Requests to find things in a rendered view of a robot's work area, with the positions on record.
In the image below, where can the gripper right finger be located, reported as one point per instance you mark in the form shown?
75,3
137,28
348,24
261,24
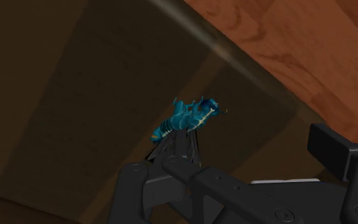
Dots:
330,149

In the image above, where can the dark brown table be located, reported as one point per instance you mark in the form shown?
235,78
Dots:
88,93

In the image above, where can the blue insect figure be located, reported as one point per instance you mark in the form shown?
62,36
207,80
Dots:
185,119

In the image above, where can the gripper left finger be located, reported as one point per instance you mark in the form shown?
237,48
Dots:
135,192

